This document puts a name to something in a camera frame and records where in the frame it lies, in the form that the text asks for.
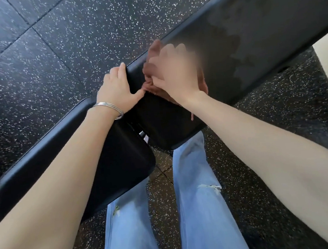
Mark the person's left hand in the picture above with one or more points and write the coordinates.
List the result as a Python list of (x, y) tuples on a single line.
[(115, 91)]

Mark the metal bench frame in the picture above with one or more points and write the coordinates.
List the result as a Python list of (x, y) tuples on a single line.
[(143, 136)]

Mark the brown cleaning cloth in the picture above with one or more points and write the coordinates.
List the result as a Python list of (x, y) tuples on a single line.
[(151, 85)]

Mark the person's left thumb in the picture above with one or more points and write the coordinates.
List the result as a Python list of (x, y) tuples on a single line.
[(135, 96)]

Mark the long black bench back pad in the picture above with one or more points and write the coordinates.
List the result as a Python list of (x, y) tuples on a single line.
[(259, 34)]

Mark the short black bench seat pad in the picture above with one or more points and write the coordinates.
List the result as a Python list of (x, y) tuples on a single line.
[(121, 158)]

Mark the person's right fingers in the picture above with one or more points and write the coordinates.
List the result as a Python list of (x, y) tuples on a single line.
[(165, 58)]

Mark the person's left forearm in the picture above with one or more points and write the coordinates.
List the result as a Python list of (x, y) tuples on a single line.
[(57, 181)]

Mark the person's right forearm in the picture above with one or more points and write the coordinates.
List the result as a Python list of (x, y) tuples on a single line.
[(269, 153)]

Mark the silver wrist bangle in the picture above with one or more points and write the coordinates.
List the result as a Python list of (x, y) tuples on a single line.
[(111, 107)]

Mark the light blue ripped jeans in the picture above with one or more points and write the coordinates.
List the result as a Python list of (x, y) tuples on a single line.
[(200, 211)]

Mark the person's right hand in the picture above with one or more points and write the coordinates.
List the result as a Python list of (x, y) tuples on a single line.
[(178, 75)]

